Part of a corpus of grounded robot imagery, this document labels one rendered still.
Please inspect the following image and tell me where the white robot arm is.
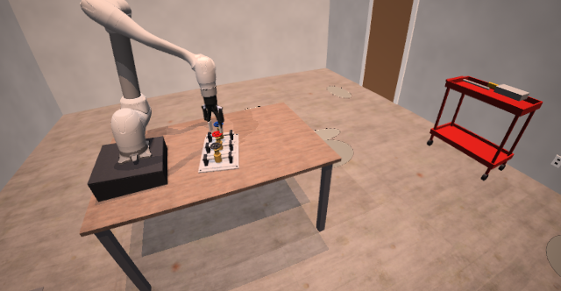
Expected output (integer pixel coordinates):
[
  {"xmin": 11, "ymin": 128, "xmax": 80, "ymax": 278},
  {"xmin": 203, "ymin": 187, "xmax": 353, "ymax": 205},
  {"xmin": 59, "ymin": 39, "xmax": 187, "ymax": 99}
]
[{"xmin": 81, "ymin": 0, "xmax": 217, "ymax": 165}]

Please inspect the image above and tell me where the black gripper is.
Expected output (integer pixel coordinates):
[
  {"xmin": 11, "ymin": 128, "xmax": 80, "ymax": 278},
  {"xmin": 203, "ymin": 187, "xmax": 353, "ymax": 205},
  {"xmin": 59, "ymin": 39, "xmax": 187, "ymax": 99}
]
[{"xmin": 202, "ymin": 95, "xmax": 224, "ymax": 133}]

